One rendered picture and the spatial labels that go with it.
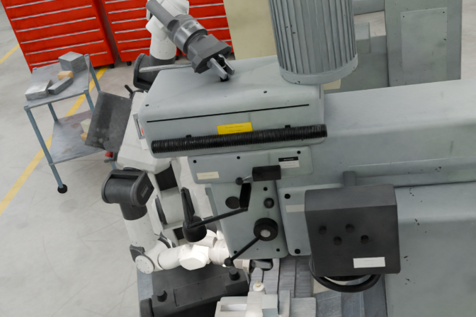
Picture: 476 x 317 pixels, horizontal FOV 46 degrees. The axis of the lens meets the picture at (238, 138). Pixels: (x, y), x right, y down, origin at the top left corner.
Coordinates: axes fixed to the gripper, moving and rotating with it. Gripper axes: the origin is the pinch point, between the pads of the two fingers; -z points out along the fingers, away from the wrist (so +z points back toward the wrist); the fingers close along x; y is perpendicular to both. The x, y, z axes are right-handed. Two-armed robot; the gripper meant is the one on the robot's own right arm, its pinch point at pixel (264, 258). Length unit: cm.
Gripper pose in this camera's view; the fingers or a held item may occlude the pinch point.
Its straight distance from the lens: 188.9
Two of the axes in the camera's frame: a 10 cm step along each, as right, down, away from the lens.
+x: 3.7, -5.5, 7.5
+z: -9.1, -0.5, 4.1
